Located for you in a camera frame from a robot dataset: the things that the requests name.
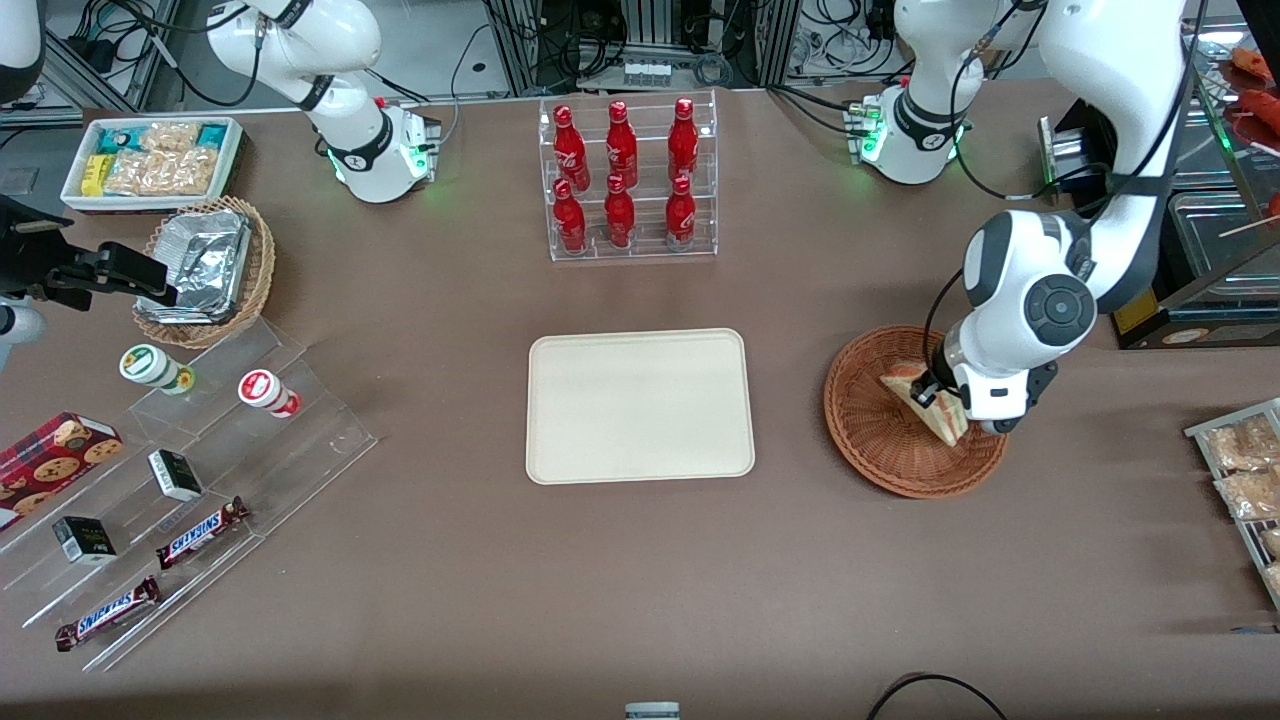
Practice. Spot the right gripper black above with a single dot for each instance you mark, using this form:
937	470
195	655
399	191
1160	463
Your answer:
42	257

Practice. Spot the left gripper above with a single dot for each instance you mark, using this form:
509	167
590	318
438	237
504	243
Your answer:
941	379

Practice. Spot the triangular sandwich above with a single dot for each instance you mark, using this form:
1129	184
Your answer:
948	425

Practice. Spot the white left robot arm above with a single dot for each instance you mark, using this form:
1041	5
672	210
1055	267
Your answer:
1120	120

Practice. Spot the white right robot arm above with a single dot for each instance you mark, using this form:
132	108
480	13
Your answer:
350	40

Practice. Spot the round brown wicker basket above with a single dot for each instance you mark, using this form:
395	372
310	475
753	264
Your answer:
870	420

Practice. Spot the light tan wicker basket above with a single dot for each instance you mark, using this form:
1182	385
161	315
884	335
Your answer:
258	270

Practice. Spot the cream plastic tray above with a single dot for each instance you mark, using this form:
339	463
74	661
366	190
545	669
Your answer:
640	405

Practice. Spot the green lid yogurt cup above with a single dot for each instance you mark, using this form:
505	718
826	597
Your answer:
150	366

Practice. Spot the yellow snack packet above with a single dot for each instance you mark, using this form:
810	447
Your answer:
94	175

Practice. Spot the clear rice cracker bag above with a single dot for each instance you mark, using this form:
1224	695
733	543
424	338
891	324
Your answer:
170	135
160	173

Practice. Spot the teal snack packet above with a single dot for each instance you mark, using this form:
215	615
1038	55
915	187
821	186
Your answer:
118	141
212	135

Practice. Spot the white rectangular snack bin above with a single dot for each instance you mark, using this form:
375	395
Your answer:
232	160

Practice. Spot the red tartan cookie box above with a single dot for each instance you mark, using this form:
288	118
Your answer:
55	460

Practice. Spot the red lid yogurt cup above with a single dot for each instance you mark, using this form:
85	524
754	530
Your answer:
265	391

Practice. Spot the small black carton box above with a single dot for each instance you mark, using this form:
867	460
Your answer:
85	540
175	475

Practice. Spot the clear acrylic stepped stand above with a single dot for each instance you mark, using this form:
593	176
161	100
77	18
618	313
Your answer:
300	460

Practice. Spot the Snickers chocolate bar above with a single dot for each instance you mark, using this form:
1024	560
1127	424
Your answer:
200	534
107	613

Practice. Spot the clear bag of crackers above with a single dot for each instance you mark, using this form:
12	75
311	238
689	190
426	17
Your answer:
1274	580
1272	542
1250	495
1240	445

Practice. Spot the black glass food warmer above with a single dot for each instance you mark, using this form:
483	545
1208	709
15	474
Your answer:
1215	250

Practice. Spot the red cola bottle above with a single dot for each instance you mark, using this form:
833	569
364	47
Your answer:
680	213
570	145
683	140
619	215
621	142
569	218

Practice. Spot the clear acrylic bottle rack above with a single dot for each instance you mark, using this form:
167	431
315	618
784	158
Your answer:
705	175

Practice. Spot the orange sausage skewer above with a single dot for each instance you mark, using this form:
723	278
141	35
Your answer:
1258	65
1265	108

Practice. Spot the grey power strip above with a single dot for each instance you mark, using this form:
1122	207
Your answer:
648	73

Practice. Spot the aluminium frame structure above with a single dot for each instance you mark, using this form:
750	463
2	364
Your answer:
760	40

